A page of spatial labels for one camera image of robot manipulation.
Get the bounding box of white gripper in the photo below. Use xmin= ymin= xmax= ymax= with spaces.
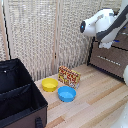
xmin=98 ymin=39 xmax=120 ymax=50

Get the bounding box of beige woven folding screen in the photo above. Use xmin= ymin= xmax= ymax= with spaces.
xmin=0 ymin=0 xmax=128 ymax=83

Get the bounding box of silver drawer handle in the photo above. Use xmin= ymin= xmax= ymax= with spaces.
xmin=97 ymin=54 xmax=122 ymax=67
xmin=120 ymin=31 xmax=128 ymax=37

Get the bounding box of black fabric storage case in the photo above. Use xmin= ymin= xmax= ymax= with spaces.
xmin=0 ymin=58 xmax=49 ymax=128

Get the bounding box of red yellow cardboard box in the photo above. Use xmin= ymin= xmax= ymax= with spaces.
xmin=57 ymin=65 xmax=82 ymax=90

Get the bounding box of brown wooden drawer cabinet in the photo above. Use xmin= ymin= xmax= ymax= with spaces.
xmin=87 ymin=9 xmax=128 ymax=83

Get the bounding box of blue plastic bowl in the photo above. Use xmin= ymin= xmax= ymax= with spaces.
xmin=57 ymin=85 xmax=77 ymax=103

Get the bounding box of yellow plastic bowl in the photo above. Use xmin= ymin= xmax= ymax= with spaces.
xmin=41 ymin=77 xmax=59 ymax=93

